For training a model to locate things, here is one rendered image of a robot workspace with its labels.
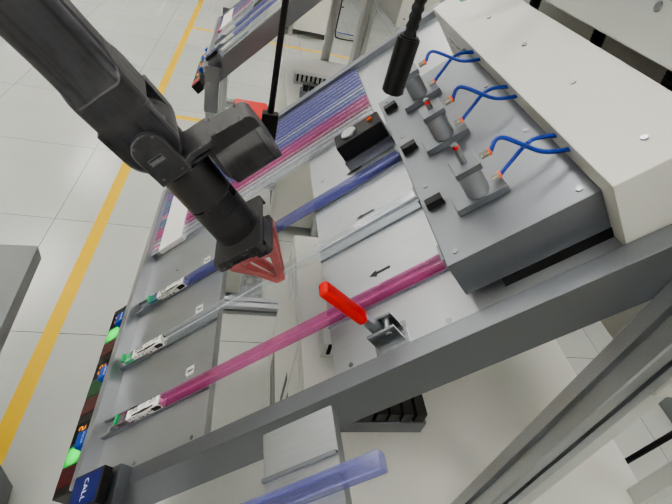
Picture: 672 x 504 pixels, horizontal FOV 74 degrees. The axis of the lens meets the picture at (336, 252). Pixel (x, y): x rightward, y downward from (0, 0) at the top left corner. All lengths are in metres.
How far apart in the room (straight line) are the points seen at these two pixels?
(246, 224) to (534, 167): 0.31
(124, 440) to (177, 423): 0.10
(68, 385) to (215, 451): 1.16
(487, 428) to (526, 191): 0.65
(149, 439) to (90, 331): 1.16
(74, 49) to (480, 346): 0.43
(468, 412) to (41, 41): 0.89
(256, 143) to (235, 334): 1.31
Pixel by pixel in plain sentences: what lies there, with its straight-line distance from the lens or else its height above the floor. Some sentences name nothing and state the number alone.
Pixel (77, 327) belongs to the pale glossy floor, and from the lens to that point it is 1.81.
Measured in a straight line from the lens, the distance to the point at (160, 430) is 0.65.
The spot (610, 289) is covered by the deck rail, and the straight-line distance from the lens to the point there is 0.44.
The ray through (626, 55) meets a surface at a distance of 0.76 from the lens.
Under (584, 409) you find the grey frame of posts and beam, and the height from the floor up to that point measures 1.03.
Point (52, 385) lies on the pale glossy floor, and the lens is 1.69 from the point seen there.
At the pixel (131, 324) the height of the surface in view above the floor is 0.73.
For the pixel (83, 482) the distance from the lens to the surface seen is 0.64.
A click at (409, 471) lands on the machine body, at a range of 0.88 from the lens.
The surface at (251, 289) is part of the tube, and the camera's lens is 0.63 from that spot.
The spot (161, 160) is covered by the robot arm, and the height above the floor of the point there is 1.13.
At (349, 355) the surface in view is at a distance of 0.48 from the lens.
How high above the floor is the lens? 1.37
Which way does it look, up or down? 39 degrees down
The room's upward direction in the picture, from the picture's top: 16 degrees clockwise
